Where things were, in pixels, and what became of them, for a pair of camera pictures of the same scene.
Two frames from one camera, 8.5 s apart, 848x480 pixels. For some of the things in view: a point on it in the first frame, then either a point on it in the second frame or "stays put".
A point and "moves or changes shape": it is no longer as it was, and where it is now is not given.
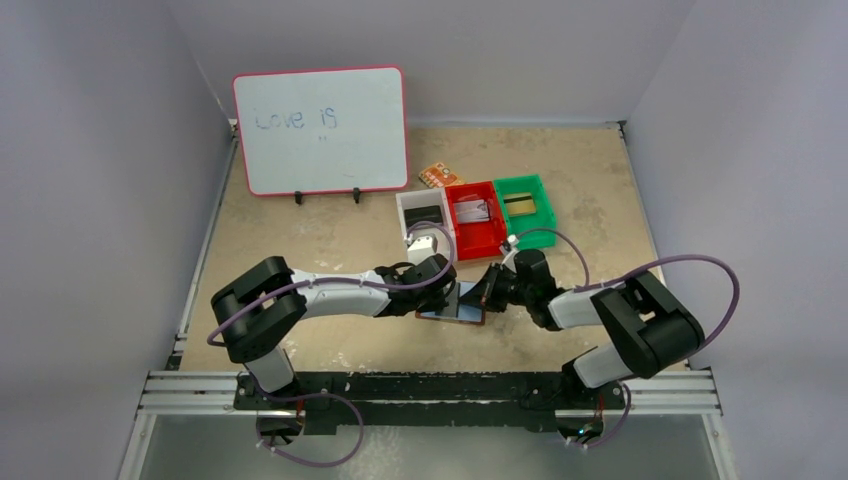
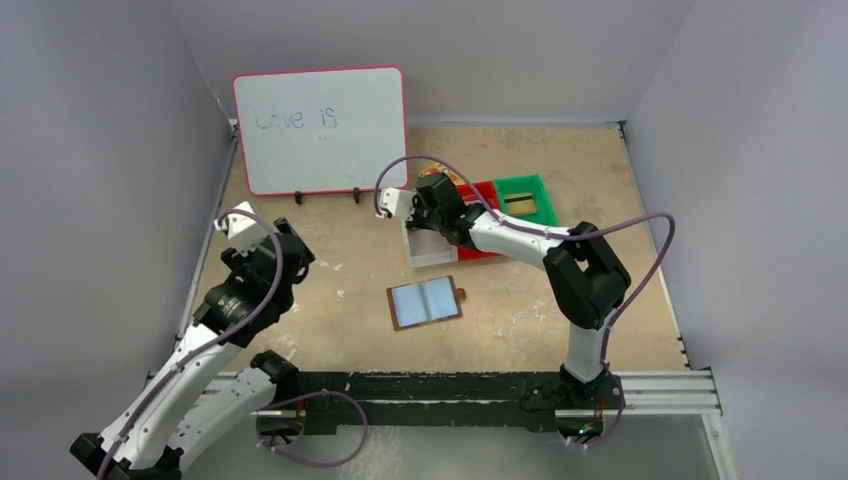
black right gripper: x=494 y=288 → x=432 y=201
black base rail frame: x=441 y=403 stays put
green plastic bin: x=535 y=230 stays put
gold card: x=519 y=203 stays put
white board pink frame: x=324 y=130 stays put
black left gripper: x=444 y=290 → x=285 y=245
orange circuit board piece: x=438 y=176 stays put
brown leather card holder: x=456 y=310 moves or changes shape
